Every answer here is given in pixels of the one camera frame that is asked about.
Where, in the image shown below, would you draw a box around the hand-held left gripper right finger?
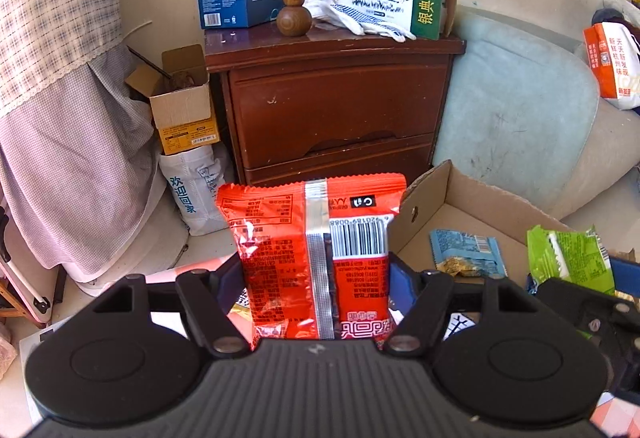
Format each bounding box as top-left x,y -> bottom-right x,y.
380,252 -> 533,355

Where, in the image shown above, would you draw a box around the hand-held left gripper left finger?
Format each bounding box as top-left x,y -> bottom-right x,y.
95,255 -> 251,359

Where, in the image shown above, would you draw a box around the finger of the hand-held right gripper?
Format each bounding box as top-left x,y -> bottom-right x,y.
535,277 -> 635,340

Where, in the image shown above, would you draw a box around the orange red snack packet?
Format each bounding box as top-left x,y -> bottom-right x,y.
216,172 -> 407,352

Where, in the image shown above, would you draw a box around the green snack packet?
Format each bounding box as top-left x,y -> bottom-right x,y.
526,224 -> 617,297

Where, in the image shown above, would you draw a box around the light blue small snack packet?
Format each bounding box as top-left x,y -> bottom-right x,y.
429,229 -> 509,279

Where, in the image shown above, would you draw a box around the pink white checked tablecloth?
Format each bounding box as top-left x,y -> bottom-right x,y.
140,254 -> 640,438

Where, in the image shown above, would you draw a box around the blue foil snack packet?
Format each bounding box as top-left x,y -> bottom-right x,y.
606,257 -> 640,293

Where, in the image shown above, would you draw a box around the small gold candy packet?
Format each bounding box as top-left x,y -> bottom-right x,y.
439,257 -> 482,277

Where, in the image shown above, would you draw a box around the white printed plastic bag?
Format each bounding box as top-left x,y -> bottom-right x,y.
158,142 -> 237,237

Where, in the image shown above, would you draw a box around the small yellow cardboard box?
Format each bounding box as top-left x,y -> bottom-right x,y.
124,43 -> 221,157

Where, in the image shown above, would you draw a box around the dark wooden nightstand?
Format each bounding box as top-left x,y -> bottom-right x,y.
203,24 -> 467,189

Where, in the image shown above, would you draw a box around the light blue sofa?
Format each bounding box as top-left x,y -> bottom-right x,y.
431,4 -> 640,241

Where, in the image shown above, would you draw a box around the wooden stool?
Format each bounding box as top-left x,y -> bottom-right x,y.
0,263 -> 67,330

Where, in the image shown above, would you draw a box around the clear plastic bag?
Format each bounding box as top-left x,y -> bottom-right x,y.
0,320 -> 19,381

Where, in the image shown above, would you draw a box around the orange white paper bag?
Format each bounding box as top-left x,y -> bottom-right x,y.
582,22 -> 640,112

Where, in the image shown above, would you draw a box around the checked curtain cloth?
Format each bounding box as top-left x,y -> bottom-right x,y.
0,0 -> 170,286

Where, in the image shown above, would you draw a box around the white work gloves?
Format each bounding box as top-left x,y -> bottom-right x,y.
301,0 -> 417,44

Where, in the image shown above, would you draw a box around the wooden gourd ornament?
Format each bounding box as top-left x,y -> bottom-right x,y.
277,0 -> 314,38

